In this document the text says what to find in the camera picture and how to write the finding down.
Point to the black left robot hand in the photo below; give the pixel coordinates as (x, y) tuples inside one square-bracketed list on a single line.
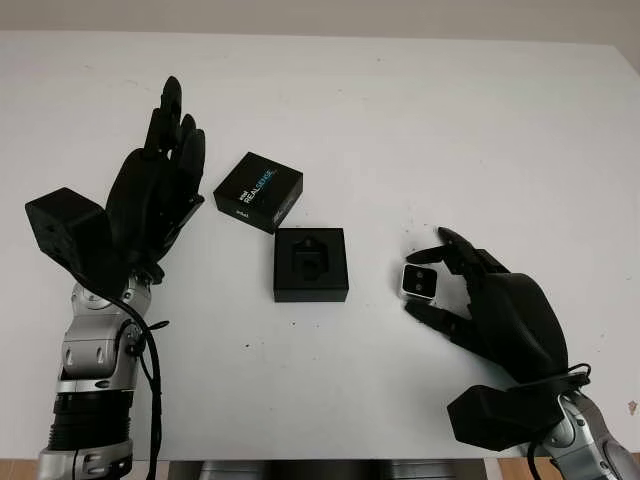
[(145, 200)]

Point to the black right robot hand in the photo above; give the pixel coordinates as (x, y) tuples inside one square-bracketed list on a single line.
[(520, 325)]

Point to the small silver depth camera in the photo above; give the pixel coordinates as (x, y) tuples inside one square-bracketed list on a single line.
[(417, 282)]

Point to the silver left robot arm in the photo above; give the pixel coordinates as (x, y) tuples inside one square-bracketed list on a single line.
[(90, 350)]

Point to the black printed box lid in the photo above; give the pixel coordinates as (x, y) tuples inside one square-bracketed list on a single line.
[(255, 185)]

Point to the dark grey robot torso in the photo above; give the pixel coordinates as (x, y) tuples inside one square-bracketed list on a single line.
[(325, 471)]

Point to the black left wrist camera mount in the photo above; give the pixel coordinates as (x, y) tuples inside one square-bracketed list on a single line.
[(65, 225)]

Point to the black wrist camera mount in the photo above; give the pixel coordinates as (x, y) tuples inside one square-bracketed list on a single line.
[(65, 225), (500, 415)]

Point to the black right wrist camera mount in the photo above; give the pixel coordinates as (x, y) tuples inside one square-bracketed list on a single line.
[(500, 415)]

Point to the black camera box base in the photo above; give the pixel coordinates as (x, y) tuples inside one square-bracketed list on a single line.
[(330, 250)]

